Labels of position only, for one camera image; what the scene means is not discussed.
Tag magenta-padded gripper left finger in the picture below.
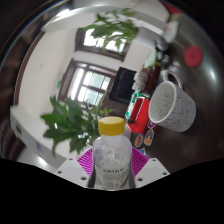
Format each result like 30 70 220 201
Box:
54 147 97 188

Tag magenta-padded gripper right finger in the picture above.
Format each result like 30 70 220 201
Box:
130 147 171 188

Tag clear bottle with yellow cap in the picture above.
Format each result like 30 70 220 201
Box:
92 116 133 191

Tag round orange sticker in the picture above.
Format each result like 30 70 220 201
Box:
134 133 145 148

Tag large leafy plant, white pot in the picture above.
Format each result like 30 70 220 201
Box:
40 94 113 158

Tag red plastic box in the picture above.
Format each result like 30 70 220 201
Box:
124 96 151 134

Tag white speckled mug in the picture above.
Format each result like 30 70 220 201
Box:
148 69 197 133

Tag green box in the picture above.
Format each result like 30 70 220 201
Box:
127 91 142 118

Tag wooden tray with small items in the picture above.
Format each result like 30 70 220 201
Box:
133 64 162 95

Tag flat round red coaster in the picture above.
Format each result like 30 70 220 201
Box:
184 44 204 68

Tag slender leafy plant, white pot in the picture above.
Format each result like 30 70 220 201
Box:
83 8 179 52

